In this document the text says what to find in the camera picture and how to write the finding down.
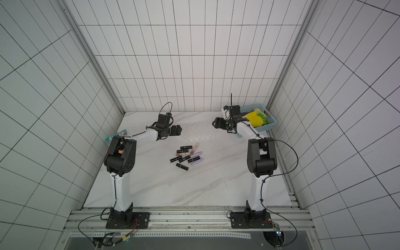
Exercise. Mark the lilac lip gloss tube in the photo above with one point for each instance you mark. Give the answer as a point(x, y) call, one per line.
point(197, 162)

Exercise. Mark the black silver-band lipstick left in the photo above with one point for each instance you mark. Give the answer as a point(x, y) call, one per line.
point(176, 158)

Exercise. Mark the yellow toy cabbage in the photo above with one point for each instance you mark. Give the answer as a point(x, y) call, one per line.
point(257, 118)

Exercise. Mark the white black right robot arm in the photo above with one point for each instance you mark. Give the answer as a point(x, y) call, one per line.
point(261, 157)

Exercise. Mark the teal snack packet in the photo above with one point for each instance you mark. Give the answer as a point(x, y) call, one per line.
point(120, 133)

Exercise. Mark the light blue perforated basket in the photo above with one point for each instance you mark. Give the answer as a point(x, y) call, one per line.
point(271, 119)

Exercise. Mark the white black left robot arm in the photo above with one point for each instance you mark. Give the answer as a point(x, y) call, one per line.
point(120, 160)

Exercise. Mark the pink upright lip gloss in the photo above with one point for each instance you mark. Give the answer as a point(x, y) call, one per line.
point(194, 149)

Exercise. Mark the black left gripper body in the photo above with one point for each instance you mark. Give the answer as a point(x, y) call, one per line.
point(173, 130)

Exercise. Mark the black gold-band lipstick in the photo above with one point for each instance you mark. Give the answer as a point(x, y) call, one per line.
point(182, 166)
point(186, 147)

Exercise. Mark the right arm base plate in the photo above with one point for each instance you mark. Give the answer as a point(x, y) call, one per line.
point(250, 220)

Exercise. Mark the pink frosted lip gloss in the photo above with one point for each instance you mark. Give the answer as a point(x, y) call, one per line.
point(183, 154)

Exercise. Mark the black gold-band lipstick top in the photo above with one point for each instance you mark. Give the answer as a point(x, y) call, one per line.
point(186, 147)

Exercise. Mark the black silver-band lipstick Shuzili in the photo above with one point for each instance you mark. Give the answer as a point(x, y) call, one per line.
point(184, 158)

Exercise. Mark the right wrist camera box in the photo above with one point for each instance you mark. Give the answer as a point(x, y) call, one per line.
point(232, 112)

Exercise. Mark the lilac tube black cap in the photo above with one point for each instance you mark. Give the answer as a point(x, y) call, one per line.
point(197, 154)

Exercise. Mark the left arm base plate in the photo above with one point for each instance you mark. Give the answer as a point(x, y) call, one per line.
point(129, 220)

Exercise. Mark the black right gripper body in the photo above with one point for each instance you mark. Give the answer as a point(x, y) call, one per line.
point(217, 123)

